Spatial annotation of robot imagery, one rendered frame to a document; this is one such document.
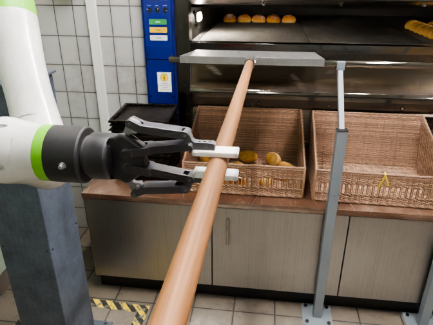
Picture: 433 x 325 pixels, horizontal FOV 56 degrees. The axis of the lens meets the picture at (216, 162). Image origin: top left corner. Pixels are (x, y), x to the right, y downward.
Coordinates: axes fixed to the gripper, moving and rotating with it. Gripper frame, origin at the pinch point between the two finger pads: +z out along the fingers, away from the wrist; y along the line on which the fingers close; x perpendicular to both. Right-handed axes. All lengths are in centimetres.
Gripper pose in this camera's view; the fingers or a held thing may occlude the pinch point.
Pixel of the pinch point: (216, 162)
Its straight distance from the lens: 63.3
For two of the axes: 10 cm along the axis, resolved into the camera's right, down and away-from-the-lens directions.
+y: -0.1, 9.2, 3.9
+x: -1.2, 3.9, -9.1
